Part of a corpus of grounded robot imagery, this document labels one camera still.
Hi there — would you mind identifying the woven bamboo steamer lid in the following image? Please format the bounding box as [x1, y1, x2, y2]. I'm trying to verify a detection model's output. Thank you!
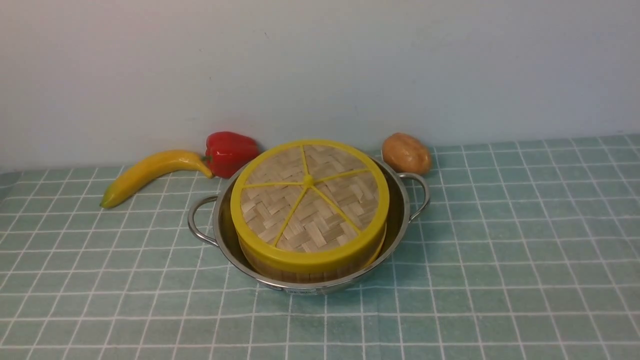
[230, 139, 390, 275]

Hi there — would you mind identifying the yellow banana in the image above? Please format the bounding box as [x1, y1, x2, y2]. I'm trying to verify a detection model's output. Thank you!
[100, 149, 214, 208]

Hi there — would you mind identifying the brown potato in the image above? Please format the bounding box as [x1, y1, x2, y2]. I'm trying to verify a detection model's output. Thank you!
[381, 132, 434, 175]

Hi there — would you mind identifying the red bell pepper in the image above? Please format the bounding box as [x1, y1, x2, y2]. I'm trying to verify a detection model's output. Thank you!
[203, 131, 261, 179]

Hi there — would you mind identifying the stainless steel pot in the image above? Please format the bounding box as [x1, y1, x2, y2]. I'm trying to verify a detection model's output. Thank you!
[186, 158, 431, 296]

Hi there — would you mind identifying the bamboo steamer basket yellow rim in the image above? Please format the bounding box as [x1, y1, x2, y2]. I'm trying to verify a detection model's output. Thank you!
[238, 222, 387, 284]

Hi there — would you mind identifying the green checkered tablecloth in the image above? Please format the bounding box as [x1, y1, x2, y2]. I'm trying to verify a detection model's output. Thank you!
[0, 134, 640, 360]

